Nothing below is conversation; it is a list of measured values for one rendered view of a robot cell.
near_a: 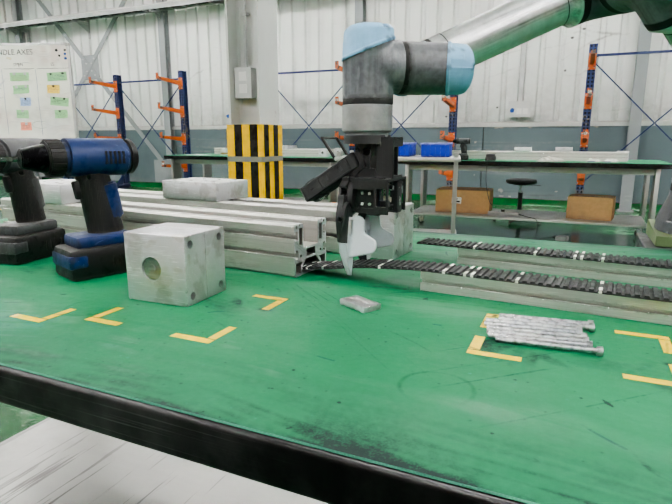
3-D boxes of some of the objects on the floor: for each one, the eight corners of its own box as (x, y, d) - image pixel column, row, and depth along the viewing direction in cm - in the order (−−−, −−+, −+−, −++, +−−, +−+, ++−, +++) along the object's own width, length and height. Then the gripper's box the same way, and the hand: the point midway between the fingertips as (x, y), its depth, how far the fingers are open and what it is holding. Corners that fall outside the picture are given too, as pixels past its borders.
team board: (-58, 232, 569) (-88, 40, 528) (-23, 225, 617) (-49, 48, 576) (77, 234, 558) (56, 38, 517) (101, 226, 606) (84, 47, 565)
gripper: (381, 134, 72) (379, 285, 76) (413, 135, 82) (409, 268, 87) (326, 135, 76) (327, 278, 80) (363, 135, 86) (362, 262, 91)
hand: (354, 262), depth 85 cm, fingers closed on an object, 5 cm apart
